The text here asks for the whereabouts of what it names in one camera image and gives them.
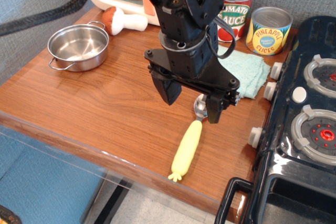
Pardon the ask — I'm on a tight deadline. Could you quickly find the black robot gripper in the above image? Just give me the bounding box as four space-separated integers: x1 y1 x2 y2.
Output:
144 27 240 124

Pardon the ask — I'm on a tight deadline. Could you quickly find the small stainless steel pot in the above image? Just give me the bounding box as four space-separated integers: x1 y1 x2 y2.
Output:
47 21 109 72

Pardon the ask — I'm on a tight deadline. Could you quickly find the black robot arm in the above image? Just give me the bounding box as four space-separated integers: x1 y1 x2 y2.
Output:
144 0 240 123

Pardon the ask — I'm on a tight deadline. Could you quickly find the yellow toy corn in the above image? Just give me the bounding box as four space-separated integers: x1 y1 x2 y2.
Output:
168 120 203 182

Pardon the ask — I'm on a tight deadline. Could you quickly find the metal spoon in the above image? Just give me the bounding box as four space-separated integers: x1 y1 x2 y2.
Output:
194 94 208 121

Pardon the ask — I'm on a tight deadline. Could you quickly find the light teal folded cloth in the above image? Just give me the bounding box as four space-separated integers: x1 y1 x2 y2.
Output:
218 50 271 99

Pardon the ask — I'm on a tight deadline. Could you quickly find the white stove knob lower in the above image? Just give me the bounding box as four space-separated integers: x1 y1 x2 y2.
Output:
248 127 263 148

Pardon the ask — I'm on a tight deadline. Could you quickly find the white stove knob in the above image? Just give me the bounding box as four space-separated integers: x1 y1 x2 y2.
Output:
248 127 263 148
270 62 283 80
264 82 277 101

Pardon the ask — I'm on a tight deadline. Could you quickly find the white stove knob middle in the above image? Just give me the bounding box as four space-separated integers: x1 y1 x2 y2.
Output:
264 82 277 101

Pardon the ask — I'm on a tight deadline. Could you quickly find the white stove knob upper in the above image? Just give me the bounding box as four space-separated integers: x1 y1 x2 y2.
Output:
270 62 283 80

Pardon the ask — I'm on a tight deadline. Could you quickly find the pineapple slices can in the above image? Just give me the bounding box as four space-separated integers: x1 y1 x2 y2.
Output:
246 6 293 56

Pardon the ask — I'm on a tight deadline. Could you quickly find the plush brown white mushroom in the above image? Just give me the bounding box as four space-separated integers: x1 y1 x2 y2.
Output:
102 7 148 36

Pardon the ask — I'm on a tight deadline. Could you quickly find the tomato sauce can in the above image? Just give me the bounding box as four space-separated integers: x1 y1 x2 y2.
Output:
218 0 253 40

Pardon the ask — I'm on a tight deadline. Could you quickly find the black toy stove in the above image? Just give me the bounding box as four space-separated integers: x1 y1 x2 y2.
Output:
215 16 335 223

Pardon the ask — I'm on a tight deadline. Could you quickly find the black braided cable sleeve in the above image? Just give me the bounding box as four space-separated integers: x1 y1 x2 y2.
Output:
0 0 92 37

